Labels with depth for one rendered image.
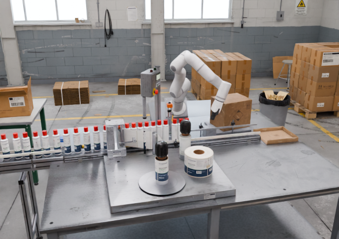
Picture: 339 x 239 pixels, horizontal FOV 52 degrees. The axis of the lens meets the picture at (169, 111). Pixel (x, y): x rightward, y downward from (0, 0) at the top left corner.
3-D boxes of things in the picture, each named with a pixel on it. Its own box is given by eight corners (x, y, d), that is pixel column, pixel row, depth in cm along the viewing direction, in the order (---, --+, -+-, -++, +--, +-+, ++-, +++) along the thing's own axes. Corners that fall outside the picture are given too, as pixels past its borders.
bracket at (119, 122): (106, 126, 256) (106, 125, 256) (105, 121, 266) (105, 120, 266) (124, 124, 259) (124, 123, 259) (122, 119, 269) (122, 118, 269)
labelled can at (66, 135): (64, 155, 269) (61, 130, 262) (64, 152, 274) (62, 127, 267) (71, 154, 270) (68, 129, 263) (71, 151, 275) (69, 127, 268)
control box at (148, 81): (140, 96, 275) (139, 72, 269) (149, 91, 290) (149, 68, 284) (152, 98, 272) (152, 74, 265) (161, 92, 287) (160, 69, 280)
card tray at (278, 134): (266, 144, 298) (267, 140, 297) (252, 132, 322) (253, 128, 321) (297, 141, 305) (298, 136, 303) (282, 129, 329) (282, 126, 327)
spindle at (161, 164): (156, 185, 225) (156, 145, 216) (154, 178, 234) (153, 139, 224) (170, 184, 227) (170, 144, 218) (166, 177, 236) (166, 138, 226)
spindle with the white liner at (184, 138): (180, 160, 261) (181, 123, 250) (177, 155, 269) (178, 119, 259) (192, 159, 263) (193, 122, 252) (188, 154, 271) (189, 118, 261)
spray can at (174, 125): (171, 143, 289) (171, 120, 282) (171, 140, 294) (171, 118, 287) (177, 143, 289) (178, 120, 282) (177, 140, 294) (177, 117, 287)
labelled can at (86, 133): (84, 153, 272) (82, 128, 265) (84, 150, 277) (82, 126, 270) (91, 152, 274) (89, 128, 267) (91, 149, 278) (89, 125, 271)
